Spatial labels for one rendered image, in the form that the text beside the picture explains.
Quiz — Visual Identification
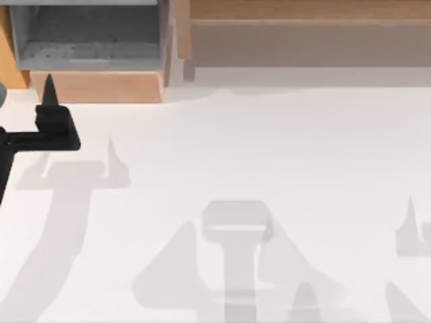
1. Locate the grey pierced drawer inside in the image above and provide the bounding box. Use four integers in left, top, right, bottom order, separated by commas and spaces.
8, 0, 173, 73

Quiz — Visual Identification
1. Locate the pale wooden open shelf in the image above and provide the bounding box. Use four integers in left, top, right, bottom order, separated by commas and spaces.
176, 0, 431, 82

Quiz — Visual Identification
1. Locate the pale wooden drawer front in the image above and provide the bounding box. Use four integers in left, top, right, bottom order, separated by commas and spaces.
28, 69, 166, 104

